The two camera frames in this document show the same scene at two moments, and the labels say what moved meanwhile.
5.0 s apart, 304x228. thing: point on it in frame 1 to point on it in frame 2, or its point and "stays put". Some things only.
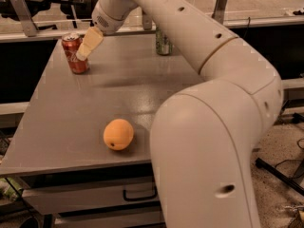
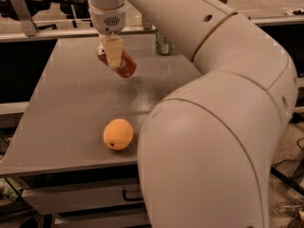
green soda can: x=163 y=46 stays put
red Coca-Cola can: x=71 y=43 to x=128 y=66
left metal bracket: x=24 y=13 stays put
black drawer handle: x=141 y=198 stays put
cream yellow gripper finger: x=92 y=40 to x=114 y=51
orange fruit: x=118 y=134 stays put
